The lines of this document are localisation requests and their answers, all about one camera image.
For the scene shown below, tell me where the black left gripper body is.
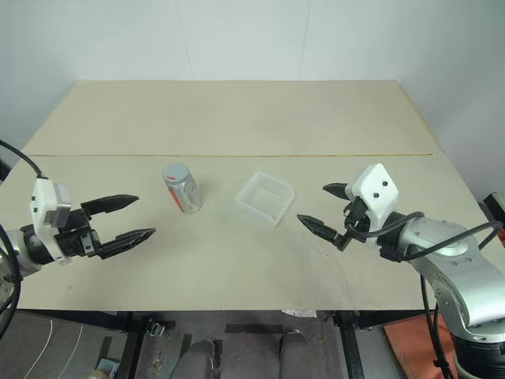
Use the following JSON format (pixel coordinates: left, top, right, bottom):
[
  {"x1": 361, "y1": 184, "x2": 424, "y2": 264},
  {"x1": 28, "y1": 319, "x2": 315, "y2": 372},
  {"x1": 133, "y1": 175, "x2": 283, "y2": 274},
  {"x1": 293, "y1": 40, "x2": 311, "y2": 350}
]
[{"x1": 54, "y1": 208, "x2": 103, "y2": 260}]

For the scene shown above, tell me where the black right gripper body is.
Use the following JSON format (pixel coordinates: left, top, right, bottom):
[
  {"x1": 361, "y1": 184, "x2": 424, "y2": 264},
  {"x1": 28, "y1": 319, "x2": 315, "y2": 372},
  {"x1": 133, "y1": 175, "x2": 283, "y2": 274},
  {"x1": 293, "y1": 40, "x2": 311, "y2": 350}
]
[{"x1": 340, "y1": 196, "x2": 372, "y2": 240}]

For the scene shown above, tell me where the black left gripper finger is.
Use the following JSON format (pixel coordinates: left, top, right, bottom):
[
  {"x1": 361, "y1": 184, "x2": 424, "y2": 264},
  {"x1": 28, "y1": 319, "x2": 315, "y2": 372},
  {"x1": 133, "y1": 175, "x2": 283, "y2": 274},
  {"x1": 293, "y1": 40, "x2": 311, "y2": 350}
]
[
  {"x1": 97, "y1": 227, "x2": 158, "y2": 261},
  {"x1": 80, "y1": 193, "x2": 140, "y2": 217}
]

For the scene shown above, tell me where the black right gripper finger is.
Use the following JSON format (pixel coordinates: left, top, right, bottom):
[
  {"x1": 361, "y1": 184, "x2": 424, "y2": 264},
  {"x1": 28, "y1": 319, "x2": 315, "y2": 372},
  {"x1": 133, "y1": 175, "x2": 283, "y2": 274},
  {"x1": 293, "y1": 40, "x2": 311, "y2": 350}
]
[
  {"x1": 322, "y1": 182, "x2": 350, "y2": 201},
  {"x1": 296, "y1": 213, "x2": 352, "y2": 251}
]

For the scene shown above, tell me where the translucent plastic container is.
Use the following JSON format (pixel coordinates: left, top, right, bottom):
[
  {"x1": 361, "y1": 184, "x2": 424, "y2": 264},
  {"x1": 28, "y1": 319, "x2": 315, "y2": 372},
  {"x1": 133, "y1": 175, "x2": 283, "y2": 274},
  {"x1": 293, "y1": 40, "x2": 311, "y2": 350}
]
[{"x1": 234, "y1": 171, "x2": 297, "y2": 227}]

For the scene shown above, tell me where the silver metal can lid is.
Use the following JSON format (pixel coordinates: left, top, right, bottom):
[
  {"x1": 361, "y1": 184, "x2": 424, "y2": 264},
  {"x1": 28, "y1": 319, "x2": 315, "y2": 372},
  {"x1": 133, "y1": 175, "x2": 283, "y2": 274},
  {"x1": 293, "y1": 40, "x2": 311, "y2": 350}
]
[{"x1": 162, "y1": 163, "x2": 191, "y2": 186}]

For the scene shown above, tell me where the crumpled white paper scrap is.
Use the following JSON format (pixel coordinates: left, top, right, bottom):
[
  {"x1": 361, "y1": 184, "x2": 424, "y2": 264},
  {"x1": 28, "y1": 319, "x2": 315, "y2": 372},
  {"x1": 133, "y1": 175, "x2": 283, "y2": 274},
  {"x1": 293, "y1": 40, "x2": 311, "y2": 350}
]
[{"x1": 281, "y1": 307, "x2": 318, "y2": 318}]

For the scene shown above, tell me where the small metal clamp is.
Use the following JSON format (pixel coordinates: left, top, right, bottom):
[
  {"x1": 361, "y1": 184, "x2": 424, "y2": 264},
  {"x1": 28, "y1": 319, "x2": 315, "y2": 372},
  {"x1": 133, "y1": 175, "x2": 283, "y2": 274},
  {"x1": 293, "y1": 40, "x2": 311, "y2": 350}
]
[{"x1": 147, "y1": 318, "x2": 177, "y2": 338}]

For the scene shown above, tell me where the black tape strip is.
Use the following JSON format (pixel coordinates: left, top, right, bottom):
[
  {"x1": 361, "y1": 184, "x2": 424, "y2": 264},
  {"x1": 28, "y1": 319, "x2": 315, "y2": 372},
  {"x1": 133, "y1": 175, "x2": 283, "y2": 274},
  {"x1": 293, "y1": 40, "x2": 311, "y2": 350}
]
[{"x1": 225, "y1": 323, "x2": 285, "y2": 335}]

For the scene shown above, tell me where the dark grey rounded shape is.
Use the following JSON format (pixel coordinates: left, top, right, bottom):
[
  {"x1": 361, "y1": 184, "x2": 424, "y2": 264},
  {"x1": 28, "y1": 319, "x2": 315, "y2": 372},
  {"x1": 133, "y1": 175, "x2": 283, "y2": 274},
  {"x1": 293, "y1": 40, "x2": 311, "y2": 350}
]
[
  {"x1": 279, "y1": 328, "x2": 307, "y2": 379},
  {"x1": 179, "y1": 339, "x2": 218, "y2": 379}
]

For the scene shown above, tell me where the orange floor mat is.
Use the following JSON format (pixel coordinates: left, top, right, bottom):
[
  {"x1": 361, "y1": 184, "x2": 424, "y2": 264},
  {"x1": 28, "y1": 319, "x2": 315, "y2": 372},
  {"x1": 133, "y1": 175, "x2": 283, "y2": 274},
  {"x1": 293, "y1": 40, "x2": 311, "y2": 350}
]
[{"x1": 381, "y1": 314, "x2": 462, "y2": 379}]

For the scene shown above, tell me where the black and red device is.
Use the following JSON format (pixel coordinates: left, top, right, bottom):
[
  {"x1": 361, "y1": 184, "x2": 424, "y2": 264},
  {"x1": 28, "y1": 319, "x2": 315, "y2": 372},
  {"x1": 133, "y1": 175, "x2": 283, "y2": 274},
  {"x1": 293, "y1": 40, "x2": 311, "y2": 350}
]
[{"x1": 478, "y1": 189, "x2": 505, "y2": 254}]

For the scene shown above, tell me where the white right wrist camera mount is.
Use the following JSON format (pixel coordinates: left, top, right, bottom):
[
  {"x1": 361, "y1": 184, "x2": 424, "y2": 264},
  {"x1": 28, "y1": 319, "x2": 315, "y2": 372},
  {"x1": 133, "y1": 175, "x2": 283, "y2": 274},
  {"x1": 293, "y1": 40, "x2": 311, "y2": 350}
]
[{"x1": 345, "y1": 163, "x2": 400, "y2": 250}]

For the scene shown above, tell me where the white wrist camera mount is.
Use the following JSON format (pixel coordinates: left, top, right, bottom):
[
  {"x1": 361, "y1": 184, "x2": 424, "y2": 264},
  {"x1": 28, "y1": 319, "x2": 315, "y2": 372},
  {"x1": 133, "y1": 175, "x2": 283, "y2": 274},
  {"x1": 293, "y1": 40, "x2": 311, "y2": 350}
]
[
  {"x1": 345, "y1": 163, "x2": 400, "y2": 250},
  {"x1": 30, "y1": 178, "x2": 74, "y2": 267}
]

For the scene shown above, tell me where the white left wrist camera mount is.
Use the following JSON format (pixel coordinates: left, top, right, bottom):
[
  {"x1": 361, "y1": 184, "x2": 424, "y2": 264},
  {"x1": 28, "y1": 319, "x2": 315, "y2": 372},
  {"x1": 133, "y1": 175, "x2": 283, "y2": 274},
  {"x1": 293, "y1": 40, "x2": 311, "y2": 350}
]
[{"x1": 30, "y1": 178, "x2": 74, "y2": 267}]

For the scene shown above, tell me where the thin white floor wire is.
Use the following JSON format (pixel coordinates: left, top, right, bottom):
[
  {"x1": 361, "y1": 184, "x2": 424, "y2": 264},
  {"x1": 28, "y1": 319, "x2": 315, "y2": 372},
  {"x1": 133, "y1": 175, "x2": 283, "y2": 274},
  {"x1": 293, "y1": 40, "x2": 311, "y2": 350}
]
[{"x1": 23, "y1": 317, "x2": 84, "y2": 379}]

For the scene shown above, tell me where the black table frame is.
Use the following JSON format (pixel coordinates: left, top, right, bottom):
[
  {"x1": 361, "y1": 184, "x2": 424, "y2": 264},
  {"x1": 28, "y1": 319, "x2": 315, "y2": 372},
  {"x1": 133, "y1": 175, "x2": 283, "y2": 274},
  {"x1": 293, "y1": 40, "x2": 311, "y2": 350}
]
[{"x1": 15, "y1": 309, "x2": 439, "y2": 379}]

